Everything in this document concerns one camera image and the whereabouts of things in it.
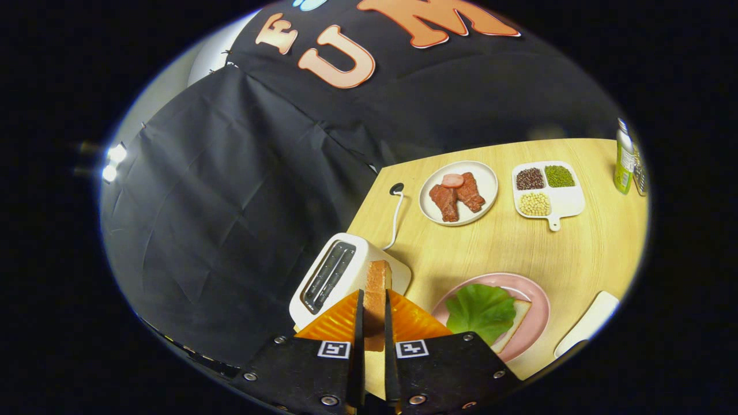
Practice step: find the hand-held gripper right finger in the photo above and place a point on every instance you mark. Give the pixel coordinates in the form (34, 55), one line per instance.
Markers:
(391, 369)

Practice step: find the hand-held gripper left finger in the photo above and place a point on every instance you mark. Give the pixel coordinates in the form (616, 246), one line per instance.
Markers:
(358, 357)

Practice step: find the brown toasted bread slice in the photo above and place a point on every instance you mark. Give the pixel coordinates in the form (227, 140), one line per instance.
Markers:
(377, 288)

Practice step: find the green lettuce leaf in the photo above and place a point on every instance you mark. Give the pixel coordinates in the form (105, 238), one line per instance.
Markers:
(478, 311)

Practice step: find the white toaster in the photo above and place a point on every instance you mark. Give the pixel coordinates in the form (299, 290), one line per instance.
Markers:
(360, 243)

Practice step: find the white bread slice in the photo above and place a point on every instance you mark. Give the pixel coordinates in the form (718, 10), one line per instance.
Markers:
(517, 323)

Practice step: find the pink round plate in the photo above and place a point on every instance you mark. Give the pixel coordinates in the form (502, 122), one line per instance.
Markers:
(533, 323)

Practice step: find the brown meat piece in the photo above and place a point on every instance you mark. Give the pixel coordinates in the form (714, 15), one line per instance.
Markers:
(471, 193)
(445, 204)

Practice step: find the pink sausage slice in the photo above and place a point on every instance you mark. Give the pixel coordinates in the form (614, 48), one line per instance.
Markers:
(452, 181)

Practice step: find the black backdrop cloth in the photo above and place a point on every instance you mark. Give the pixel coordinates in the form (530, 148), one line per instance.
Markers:
(230, 202)

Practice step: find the white square plate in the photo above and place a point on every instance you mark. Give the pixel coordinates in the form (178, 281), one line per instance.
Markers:
(588, 323)

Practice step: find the grey round plate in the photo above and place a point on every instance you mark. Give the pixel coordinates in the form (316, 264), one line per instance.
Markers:
(487, 178)

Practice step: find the pile of yellow soybeans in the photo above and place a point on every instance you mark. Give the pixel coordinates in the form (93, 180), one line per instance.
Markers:
(534, 204)

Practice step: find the pile of dark red beans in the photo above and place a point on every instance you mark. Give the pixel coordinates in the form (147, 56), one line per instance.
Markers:
(529, 179)

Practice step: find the white divided dish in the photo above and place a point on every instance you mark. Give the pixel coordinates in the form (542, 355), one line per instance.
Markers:
(568, 200)

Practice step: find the pile of green beans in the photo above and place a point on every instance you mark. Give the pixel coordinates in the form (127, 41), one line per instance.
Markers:
(559, 176)

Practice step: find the silver bottle with green label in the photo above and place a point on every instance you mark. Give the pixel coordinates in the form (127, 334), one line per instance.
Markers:
(624, 167)

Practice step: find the bright studio lamp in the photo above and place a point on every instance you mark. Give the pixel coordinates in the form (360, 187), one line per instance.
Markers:
(109, 173)
(118, 154)

